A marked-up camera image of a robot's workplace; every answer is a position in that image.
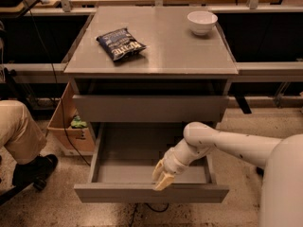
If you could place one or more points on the grey drawer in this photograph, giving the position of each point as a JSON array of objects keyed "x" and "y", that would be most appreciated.
[
  {"x": 125, "y": 157},
  {"x": 151, "y": 109}
]

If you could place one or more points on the black office chair base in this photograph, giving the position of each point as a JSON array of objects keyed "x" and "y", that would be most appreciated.
[{"x": 39, "y": 184}]

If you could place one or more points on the grey top drawer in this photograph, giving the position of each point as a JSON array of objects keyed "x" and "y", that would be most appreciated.
[{"x": 151, "y": 109}]

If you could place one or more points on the grey drawer cabinet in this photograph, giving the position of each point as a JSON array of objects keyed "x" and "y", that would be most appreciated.
[{"x": 175, "y": 62}]

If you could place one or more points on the green toy in box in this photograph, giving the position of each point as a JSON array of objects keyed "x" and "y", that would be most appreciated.
[{"x": 77, "y": 123}]

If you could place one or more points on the blue chip bag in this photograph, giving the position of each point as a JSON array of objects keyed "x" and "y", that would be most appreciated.
[{"x": 120, "y": 43}]

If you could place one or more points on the cardboard box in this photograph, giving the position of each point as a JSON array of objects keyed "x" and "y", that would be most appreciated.
[{"x": 71, "y": 140}]

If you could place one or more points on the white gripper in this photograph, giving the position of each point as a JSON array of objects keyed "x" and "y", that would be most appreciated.
[{"x": 172, "y": 164}]

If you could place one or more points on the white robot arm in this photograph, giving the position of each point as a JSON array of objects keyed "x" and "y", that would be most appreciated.
[{"x": 281, "y": 201}]

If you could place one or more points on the white ceramic bowl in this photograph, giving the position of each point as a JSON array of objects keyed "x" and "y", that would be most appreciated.
[{"x": 201, "y": 22}]

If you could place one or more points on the black shoe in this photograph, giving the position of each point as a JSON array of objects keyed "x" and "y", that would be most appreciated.
[{"x": 38, "y": 169}]

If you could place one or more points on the person leg beige trousers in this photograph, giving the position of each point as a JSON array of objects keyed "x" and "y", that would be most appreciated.
[{"x": 19, "y": 133}]

